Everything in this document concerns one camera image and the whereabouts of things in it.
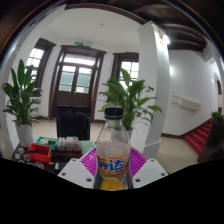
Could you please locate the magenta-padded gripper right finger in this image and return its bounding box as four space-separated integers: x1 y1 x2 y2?
128 147 169 190

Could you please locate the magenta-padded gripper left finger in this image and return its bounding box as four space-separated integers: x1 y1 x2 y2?
57 147 101 190

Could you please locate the clear orange-label drink bottle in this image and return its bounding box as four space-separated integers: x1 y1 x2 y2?
95 106 132 192

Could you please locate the black flat device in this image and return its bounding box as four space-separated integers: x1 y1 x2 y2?
53 161 69 173

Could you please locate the brown box of white items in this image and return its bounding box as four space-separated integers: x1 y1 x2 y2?
56 135 83 159

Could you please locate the green cloth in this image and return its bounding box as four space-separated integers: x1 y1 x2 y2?
79 139 98 155

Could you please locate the red plastic basket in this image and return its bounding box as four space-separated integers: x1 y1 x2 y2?
27 143 53 164

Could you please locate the green box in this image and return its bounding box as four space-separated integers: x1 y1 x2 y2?
35 135 59 151

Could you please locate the black chair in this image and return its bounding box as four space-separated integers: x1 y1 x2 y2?
55 104 92 141

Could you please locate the red carpeted staircase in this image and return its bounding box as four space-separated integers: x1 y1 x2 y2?
184 119 214 156

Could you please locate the dark wooden double door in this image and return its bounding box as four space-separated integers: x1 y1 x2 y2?
48 44 108 121

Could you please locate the potted plant in white pot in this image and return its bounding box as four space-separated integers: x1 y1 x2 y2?
1 59 44 149
98 68 164 139

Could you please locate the small green plant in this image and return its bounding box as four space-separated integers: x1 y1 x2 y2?
210 110 224 124

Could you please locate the dark wooden framed window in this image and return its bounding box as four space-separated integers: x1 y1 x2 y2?
24 37 57 98
110 51 140 88

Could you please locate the white wall unit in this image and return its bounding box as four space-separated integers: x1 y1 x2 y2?
171 94 202 112

